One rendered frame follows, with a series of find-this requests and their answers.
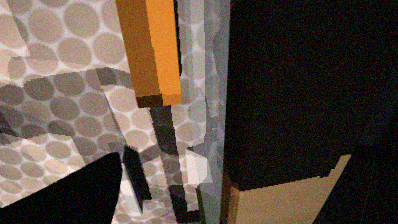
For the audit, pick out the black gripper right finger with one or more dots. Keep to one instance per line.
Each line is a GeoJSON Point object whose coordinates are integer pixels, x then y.
{"type": "Point", "coordinates": [367, 189]}

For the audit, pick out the tan cardboard box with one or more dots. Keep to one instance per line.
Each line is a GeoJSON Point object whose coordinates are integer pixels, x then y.
{"type": "Point", "coordinates": [281, 93]}

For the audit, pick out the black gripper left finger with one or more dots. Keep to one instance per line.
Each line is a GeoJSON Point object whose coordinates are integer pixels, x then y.
{"type": "Point", "coordinates": [87, 196]}

